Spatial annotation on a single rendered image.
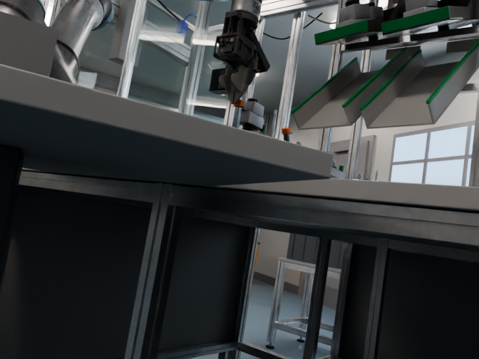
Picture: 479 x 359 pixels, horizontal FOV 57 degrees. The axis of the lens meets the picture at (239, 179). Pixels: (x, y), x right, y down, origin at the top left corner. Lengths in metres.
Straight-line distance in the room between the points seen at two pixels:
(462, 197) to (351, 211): 0.16
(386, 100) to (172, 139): 0.60
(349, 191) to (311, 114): 0.34
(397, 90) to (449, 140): 3.87
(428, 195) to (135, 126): 0.40
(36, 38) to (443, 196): 0.67
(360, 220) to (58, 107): 0.45
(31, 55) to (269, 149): 0.49
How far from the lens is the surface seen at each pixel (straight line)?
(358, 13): 1.00
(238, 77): 1.08
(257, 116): 1.13
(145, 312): 0.93
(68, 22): 1.20
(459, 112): 4.89
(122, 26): 2.17
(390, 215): 0.66
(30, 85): 0.41
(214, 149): 0.43
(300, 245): 3.11
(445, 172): 4.77
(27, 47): 0.82
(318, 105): 1.00
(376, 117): 0.90
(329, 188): 0.69
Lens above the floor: 0.76
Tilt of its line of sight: 7 degrees up
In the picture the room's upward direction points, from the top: 9 degrees clockwise
